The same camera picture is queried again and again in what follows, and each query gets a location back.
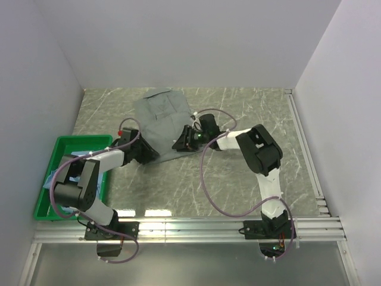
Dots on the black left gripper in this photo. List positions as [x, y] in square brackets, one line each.
[149, 152]

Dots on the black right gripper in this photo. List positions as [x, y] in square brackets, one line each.
[184, 145]

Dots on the grey long sleeve shirt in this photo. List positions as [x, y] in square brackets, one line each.
[162, 114]

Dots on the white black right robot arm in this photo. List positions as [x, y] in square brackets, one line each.
[261, 153]

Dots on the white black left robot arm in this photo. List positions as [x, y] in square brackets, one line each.
[103, 220]

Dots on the blue long sleeve shirt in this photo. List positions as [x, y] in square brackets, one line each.
[77, 183]

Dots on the green plastic bin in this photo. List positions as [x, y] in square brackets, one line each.
[78, 145]

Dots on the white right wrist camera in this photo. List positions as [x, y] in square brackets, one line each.
[195, 121]

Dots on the aluminium side rail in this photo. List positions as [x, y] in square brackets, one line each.
[320, 198]

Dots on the aluminium mounting rail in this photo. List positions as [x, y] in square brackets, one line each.
[197, 230]

